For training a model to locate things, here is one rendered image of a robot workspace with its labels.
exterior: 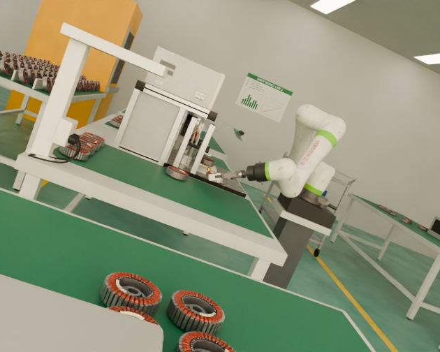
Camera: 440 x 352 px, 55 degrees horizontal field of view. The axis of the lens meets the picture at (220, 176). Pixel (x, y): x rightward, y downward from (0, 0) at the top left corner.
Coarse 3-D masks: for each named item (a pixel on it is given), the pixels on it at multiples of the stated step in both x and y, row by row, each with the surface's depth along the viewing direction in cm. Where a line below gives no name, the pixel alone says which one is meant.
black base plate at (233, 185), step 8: (176, 152) 276; (168, 160) 237; (192, 160) 273; (184, 168) 232; (192, 176) 229; (200, 176) 230; (216, 184) 231; (224, 184) 235; (232, 184) 245; (232, 192) 233; (240, 192) 233
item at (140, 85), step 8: (136, 88) 214; (144, 88) 215; (152, 88) 215; (160, 96) 216; (168, 96) 217; (176, 96) 217; (176, 104) 218; (184, 104) 219; (192, 104) 219; (200, 112) 220; (208, 112) 221; (216, 112) 225
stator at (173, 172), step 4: (168, 168) 207; (172, 168) 208; (176, 168) 214; (168, 172) 207; (172, 172) 206; (176, 172) 206; (180, 172) 214; (184, 172) 212; (172, 176) 206; (176, 176) 206; (180, 176) 206; (184, 176) 207; (188, 176) 211; (184, 180) 208
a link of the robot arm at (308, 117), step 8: (304, 104) 231; (296, 112) 231; (304, 112) 226; (312, 112) 225; (320, 112) 225; (296, 120) 232; (304, 120) 227; (312, 120) 225; (320, 120) 223; (296, 128) 238; (304, 128) 232; (312, 128) 228; (296, 136) 243; (304, 136) 239; (296, 144) 247; (304, 144) 245; (296, 152) 252; (304, 152) 251; (296, 160) 257
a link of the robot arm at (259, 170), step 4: (256, 164) 203; (260, 164) 202; (264, 164) 201; (256, 168) 201; (260, 168) 200; (264, 168) 200; (256, 172) 201; (260, 172) 200; (264, 172) 199; (256, 176) 201; (260, 176) 201; (264, 176) 200; (256, 180) 203; (260, 180) 202; (264, 180) 202
